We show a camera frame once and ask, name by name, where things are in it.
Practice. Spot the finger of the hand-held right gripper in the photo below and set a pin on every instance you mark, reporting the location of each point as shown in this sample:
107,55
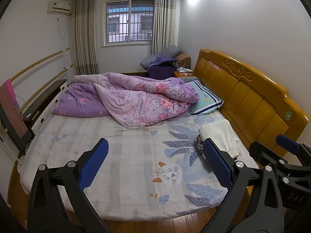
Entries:
263,153
288,143

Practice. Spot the reddish brown cloth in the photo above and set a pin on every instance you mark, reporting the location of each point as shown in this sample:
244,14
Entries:
14,116

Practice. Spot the white wall air conditioner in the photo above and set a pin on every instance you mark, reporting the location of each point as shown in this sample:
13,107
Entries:
58,7

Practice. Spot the brown armchair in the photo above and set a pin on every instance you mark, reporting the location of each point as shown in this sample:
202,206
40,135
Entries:
184,59

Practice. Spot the barred window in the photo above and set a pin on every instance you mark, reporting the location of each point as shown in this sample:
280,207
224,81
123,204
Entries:
121,24

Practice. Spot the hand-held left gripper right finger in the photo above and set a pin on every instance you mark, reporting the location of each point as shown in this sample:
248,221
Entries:
215,160

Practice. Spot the teal striped pillow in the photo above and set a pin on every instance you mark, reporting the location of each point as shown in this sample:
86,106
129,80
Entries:
206,99

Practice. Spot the beige striped curtain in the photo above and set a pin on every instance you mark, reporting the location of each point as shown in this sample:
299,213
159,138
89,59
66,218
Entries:
162,24
83,41

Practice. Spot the pink towel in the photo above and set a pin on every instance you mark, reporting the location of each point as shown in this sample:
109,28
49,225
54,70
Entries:
11,89

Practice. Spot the small flat box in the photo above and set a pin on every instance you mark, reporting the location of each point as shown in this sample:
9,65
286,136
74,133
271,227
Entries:
184,70

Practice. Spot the plaid leaf print bed sheet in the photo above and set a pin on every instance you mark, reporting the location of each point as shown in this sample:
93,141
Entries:
121,150

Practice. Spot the black and white printed garment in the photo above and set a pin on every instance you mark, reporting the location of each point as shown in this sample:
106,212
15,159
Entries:
199,145

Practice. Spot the cream white garment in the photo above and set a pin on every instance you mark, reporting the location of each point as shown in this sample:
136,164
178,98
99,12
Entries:
218,131

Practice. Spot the wooden bed headboard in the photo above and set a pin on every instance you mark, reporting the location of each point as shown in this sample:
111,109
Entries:
243,97

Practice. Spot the grey bedding pile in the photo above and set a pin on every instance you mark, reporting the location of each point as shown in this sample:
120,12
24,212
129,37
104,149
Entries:
165,52

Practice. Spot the wooden rail pole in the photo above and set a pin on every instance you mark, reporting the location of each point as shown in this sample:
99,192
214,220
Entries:
46,86
38,62

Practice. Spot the purple floral quilt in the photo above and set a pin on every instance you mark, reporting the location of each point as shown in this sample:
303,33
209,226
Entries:
136,102

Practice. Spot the dark purple cloth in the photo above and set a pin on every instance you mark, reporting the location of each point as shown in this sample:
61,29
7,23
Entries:
160,69

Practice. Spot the wooden nightstand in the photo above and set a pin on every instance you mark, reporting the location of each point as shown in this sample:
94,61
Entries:
181,74

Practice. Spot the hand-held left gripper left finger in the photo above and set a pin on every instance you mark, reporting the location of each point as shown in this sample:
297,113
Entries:
97,160

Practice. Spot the black board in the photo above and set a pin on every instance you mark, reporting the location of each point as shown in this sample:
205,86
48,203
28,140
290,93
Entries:
14,136

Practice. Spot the small dark device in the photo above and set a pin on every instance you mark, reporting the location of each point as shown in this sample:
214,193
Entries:
30,115

